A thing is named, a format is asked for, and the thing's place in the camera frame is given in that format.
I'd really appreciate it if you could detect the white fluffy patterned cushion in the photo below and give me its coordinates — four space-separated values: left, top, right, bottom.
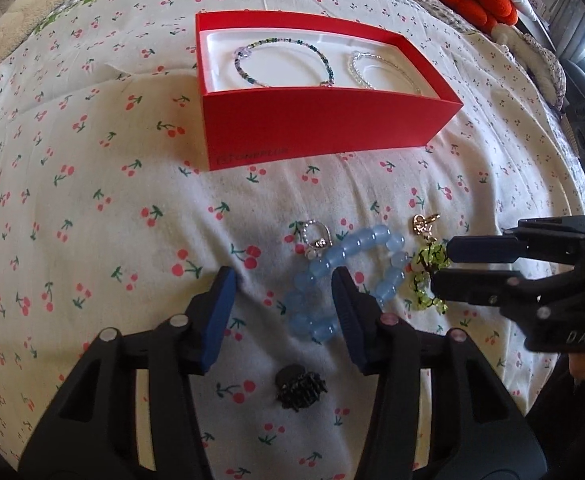
491 24 568 108

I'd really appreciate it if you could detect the red cardboard box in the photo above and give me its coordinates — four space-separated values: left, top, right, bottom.
195 12 464 172

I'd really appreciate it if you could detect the blue large bead bracelet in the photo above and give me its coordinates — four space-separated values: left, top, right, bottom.
284 225 410 345

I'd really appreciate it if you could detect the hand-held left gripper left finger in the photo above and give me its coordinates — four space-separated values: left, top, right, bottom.
17 266 236 480

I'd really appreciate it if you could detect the silver charm ring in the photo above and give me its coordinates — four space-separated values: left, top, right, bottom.
299 219 332 253

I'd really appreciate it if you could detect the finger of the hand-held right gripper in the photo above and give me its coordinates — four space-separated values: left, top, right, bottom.
445 215 585 267
431 267 573 322

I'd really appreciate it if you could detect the cherry print bedsheet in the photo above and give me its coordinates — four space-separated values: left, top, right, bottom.
0 0 585 480

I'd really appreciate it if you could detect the clear beaded bracelet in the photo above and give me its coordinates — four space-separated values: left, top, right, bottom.
347 50 423 95

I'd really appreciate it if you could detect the black hair claw clip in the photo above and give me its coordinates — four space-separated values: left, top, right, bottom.
275 366 329 412

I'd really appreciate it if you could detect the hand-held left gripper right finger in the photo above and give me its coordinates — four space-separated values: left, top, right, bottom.
330 266 548 480

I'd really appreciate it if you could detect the green beaded charm keychain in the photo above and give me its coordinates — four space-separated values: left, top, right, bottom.
407 213 452 312

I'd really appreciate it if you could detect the beige fluffy blanket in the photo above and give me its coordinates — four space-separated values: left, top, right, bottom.
0 0 140 108

